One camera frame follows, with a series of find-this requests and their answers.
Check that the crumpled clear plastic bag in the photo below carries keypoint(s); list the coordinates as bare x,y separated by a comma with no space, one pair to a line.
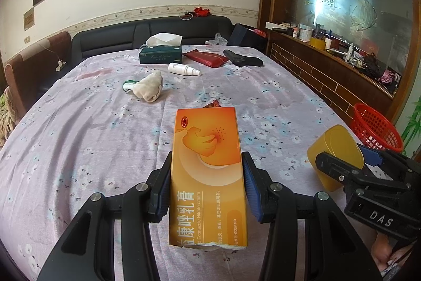
217,39

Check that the pink cloth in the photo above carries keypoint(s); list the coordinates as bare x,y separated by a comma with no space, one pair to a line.
389,77

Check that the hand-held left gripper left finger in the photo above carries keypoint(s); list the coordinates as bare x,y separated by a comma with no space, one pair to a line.
161,193

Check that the white spray bottle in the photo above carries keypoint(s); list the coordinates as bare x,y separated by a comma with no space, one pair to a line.
179,68

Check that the brown armchair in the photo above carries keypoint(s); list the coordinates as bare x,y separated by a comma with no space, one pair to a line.
36,70

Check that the yellow plastic container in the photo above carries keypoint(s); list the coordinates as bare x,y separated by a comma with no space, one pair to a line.
335,146

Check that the orange medicine box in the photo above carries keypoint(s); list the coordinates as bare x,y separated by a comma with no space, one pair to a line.
207,169

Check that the woven patterned cushion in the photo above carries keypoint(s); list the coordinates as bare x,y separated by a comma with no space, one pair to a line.
8,119

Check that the person's right hand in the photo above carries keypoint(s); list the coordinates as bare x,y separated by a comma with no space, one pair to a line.
386,251

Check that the white charger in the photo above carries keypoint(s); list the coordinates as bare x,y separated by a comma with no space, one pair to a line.
61,65

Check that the red cloth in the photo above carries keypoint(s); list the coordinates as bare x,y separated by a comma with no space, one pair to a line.
201,11

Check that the dark green tissue box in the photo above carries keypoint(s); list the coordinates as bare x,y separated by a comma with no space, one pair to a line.
159,54

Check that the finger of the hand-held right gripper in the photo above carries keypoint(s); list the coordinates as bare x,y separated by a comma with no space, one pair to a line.
335,167
371,154

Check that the wooden counter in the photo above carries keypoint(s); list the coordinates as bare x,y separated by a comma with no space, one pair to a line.
312,70

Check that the white jar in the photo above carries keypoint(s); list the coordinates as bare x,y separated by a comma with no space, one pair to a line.
304,32

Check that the black bag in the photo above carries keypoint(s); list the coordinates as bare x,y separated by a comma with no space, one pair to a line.
371,65

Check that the dark red foil packet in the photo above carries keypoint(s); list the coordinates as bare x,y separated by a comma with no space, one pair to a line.
213,105

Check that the beige crumpled cloth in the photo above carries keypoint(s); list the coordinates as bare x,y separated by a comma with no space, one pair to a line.
149,86

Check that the small wall plaque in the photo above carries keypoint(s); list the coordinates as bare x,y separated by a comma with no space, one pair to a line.
29,19

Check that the red pouch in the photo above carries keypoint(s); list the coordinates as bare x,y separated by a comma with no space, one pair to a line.
207,57

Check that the small green white wrapper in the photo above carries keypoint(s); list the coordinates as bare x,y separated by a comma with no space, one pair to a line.
129,85

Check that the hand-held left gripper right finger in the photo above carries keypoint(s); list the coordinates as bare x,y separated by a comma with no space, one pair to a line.
251,190

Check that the black leather sofa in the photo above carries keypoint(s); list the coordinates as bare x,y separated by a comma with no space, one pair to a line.
108,37

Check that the black pouch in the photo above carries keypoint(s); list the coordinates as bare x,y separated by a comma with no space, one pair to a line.
243,58

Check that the red plastic basket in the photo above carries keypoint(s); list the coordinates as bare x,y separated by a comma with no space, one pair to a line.
375,126

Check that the green bamboo plant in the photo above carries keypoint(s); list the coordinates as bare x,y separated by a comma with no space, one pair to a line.
411,123

